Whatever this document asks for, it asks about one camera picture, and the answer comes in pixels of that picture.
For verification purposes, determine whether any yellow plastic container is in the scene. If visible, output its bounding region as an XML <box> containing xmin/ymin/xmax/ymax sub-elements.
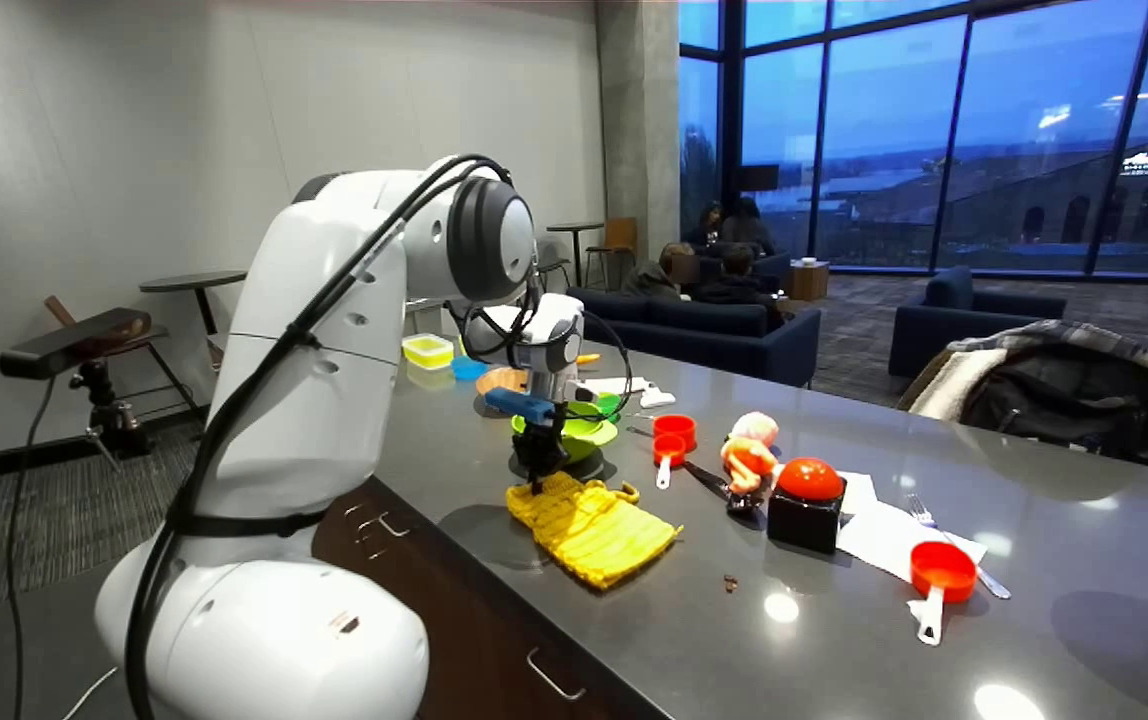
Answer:
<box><xmin>400</xmin><ymin>332</ymin><xmax>460</xmax><ymax>377</ymax></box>

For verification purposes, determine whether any grey black jacket pile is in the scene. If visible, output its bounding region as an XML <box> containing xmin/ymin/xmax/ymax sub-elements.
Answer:
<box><xmin>899</xmin><ymin>317</ymin><xmax>1148</xmax><ymax>476</ymax></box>

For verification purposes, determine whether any small green bowl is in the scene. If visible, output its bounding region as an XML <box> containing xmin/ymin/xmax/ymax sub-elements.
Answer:
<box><xmin>570</xmin><ymin>389</ymin><xmax>628</xmax><ymax>425</ymax></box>

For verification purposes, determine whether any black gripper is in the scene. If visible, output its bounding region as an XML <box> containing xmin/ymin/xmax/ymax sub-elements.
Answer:
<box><xmin>513</xmin><ymin>414</ymin><xmax>573</xmax><ymax>500</ymax></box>

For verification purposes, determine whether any black camera on tripod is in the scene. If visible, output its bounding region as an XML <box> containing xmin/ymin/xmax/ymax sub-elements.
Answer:
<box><xmin>0</xmin><ymin>304</ymin><xmax>160</xmax><ymax>459</ymax></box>

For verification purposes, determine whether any lime green colander bowl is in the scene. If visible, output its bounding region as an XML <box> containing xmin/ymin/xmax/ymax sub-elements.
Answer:
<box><xmin>507</xmin><ymin>403</ymin><xmax>626</xmax><ymax>474</ymax></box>

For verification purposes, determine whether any folded white napkin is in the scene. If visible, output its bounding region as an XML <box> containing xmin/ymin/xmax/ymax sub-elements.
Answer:
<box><xmin>575</xmin><ymin>372</ymin><xmax>681</xmax><ymax>414</ymax></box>

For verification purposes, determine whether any round dark cafe table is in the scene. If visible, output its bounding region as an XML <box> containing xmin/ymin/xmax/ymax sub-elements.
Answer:
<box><xmin>138</xmin><ymin>267</ymin><xmax>254</xmax><ymax>341</ymax></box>

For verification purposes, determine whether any dark sofa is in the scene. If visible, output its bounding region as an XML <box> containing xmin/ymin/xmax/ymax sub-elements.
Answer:
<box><xmin>575</xmin><ymin>287</ymin><xmax>824</xmax><ymax>392</ymax></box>

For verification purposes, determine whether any red measuring cup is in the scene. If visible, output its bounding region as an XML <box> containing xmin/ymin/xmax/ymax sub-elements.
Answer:
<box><xmin>650</xmin><ymin>410</ymin><xmax>704</xmax><ymax>494</ymax></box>
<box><xmin>906</xmin><ymin>538</ymin><xmax>986</xmax><ymax>649</ymax></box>

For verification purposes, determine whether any wooden side table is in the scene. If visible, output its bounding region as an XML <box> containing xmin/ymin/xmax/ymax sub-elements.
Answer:
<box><xmin>784</xmin><ymin>251</ymin><xmax>834</xmax><ymax>304</ymax></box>

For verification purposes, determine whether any black handled utensil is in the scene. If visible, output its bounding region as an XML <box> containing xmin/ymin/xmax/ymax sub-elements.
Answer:
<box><xmin>686</xmin><ymin>456</ymin><xmax>765</xmax><ymax>524</ymax></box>

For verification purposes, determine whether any black square block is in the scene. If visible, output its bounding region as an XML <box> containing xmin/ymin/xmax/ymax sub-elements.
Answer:
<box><xmin>765</xmin><ymin>487</ymin><xmax>844</xmax><ymax>558</ymax></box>

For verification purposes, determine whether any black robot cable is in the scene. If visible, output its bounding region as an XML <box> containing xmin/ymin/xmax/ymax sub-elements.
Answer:
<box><xmin>126</xmin><ymin>152</ymin><xmax>522</xmax><ymax>720</ymax></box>

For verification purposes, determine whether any dark wood counter cabinet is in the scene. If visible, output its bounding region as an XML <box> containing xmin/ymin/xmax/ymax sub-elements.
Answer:
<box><xmin>310</xmin><ymin>476</ymin><xmax>670</xmax><ymax>720</ymax></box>

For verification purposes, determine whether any large glass window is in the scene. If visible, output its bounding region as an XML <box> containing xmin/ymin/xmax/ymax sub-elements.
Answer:
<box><xmin>673</xmin><ymin>0</ymin><xmax>1148</xmax><ymax>284</ymax></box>

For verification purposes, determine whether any seated person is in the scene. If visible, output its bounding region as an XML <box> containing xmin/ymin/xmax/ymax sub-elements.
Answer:
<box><xmin>692</xmin><ymin>198</ymin><xmax>789</xmax><ymax>304</ymax></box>
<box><xmin>626</xmin><ymin>237</ymin><xmax>704</xmax><ymax>304</ymax></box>

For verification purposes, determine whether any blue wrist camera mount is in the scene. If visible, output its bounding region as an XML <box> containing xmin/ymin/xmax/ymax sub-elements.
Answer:
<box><xmin>507</xmin><ymin>389</ymin><xmax>563</xmax><ymax>432</ymax></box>

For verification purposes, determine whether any dark armchair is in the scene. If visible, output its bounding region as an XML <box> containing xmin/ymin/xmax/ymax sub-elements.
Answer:
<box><xmin>886</xmin><ymin>273</ymin><xmax>1072</xmax><ymax>380</ymax></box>

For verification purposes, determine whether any yellow crocheted cloth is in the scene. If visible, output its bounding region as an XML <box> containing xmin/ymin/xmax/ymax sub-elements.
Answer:
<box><xmin>506</xmin><ymin>469</ymin><xmax>686</xmax><ymax>596</ymax></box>

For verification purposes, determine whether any brown chair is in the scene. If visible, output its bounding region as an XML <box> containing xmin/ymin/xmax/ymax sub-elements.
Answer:
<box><xmin>590</xmin><ymin>217</ymin><xmax>646</xmax><ymax>292</ymax></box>

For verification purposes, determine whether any tall cafe table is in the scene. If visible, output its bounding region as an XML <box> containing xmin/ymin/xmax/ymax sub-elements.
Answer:
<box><xmin>544</xmin><ymin>217</ymin><xmax>608</xmax><ymax>292</ymax></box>

